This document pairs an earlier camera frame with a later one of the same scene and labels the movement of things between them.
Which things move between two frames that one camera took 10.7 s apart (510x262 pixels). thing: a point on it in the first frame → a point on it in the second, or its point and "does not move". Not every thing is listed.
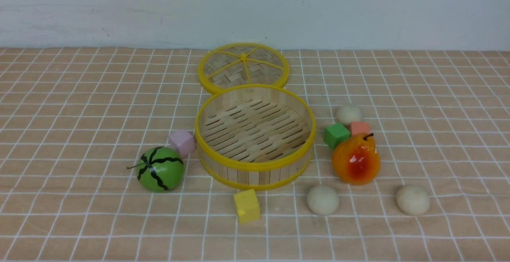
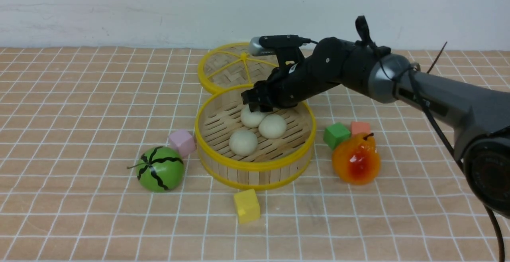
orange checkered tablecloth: (99, 160) does not move
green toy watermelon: (160, 169) does not move
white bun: (413, 200) → (272, 126)
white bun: (323, 200) → (243, 142)
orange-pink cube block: (358, 127) does not move
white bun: (348, 113) → (251, 119)
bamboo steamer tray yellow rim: (254, 137) does not move
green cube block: (334, 134) does not move
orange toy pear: (357, 160) does not move
